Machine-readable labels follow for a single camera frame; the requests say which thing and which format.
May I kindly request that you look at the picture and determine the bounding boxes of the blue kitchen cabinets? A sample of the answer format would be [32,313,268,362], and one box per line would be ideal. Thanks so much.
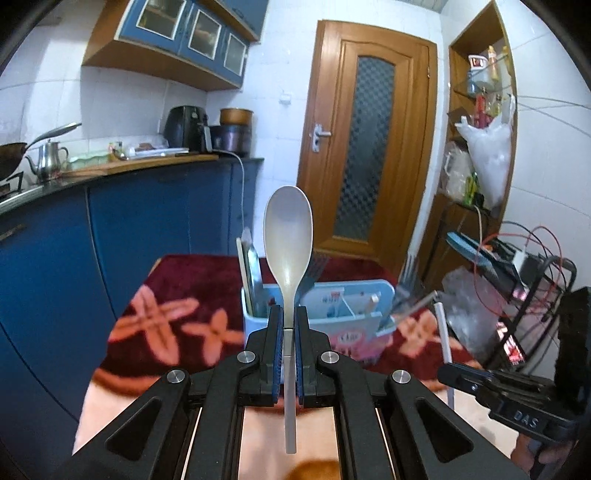
[1,158,262,479]

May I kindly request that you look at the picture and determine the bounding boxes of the red cable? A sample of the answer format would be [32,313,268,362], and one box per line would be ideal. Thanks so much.
[473,224,565,319]

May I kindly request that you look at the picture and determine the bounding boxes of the steel kettle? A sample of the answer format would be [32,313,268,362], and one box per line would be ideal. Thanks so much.
[24,141,69,183]

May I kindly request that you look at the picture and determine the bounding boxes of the brown lidded pot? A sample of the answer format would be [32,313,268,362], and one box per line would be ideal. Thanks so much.
[211,108,253,158]

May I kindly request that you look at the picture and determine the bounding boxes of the black wok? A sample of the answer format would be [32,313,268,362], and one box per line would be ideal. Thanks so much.
[0,122,81,180]

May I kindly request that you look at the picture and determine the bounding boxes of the plush floral table cloth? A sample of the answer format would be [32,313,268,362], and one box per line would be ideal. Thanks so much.
[72,253,523,480]

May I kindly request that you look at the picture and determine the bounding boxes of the white power cable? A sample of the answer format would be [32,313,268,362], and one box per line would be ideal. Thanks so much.
[211,149,247,232]

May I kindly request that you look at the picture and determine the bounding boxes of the white hanging plastic bag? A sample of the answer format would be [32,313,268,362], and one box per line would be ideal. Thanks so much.
[455,94,516,210]

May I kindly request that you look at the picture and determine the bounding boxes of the black air fryer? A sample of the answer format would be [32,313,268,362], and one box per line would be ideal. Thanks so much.
[163,105,208,153]

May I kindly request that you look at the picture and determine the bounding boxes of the right hand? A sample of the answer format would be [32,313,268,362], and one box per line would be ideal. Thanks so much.
[510,434,590,479]

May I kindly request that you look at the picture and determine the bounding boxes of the blue chopsticks box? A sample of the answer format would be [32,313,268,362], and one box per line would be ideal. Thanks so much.
[240,278,398,365]

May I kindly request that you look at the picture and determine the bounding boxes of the wooden door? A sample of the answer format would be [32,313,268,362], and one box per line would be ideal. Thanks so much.
[297,20,438,273]

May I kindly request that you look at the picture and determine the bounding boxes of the blue upper wall cabinet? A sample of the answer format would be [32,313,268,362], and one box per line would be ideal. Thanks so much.
[82,0,269,92]

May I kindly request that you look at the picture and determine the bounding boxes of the black wire rack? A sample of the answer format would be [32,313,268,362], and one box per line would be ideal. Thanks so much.
[446,222,577,372]

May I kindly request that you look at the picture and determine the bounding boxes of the white chopstick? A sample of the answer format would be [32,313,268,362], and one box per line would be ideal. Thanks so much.
[434,301,455,410]
[363,294,380,315]

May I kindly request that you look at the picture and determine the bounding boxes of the beige plastic spoon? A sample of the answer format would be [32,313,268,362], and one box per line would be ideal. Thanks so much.
[263,186,314,455]

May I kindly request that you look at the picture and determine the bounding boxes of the steel fork with long handle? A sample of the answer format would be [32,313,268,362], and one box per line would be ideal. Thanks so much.
[377,254,439,337]

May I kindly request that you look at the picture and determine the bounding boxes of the clear plastic bag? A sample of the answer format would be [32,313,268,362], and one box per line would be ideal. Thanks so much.
[442,267,506,363]

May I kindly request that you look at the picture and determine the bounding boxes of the steel fork centre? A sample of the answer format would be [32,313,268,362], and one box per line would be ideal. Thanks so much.
[295,253,329,304]

